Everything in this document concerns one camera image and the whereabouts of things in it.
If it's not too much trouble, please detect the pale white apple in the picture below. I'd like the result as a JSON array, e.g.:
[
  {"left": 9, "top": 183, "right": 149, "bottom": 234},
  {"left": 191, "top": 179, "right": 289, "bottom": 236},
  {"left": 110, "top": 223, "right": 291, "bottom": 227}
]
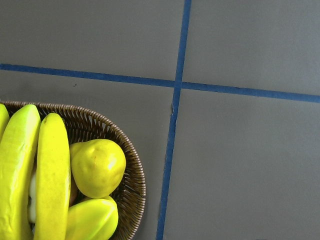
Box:
[{"left": 28, "top": 171, "right": 37, "bottom": 224}]

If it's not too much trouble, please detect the smooth yellow banana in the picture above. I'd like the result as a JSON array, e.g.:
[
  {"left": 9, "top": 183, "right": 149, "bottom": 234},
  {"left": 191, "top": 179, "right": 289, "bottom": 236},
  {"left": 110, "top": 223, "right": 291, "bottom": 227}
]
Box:
[{"left": 34, "top": 113, "right": 71, "bottom": 240}]

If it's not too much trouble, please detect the yellow mango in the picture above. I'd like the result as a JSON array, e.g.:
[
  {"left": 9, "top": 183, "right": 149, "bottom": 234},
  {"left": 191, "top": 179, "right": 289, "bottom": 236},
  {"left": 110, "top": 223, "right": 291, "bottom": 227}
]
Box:
[{"left": 65, "top": 196, "right": 119, "bottom": 240}]

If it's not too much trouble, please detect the yellow-green ridged banana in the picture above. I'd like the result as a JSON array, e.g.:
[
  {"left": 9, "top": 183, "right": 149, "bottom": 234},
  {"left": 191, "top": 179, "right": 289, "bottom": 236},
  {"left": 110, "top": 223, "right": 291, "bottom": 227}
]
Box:
[{"left": 0, "top": 104, "right": 41, "bottom": 240}]

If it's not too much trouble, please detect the yellow pear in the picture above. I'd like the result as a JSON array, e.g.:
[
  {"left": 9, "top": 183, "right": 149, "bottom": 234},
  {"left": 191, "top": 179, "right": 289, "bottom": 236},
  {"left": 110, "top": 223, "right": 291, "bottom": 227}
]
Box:
[{"left": 69, "top": 139, "right": 126, "bottom": 199}]

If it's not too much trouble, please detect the brown wicker basket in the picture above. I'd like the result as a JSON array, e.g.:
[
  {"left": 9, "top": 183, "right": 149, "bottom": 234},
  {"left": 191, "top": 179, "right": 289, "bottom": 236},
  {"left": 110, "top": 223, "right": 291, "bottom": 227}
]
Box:
[{"left": 1, "top": 101, "right": 146, "bottom": 240}]

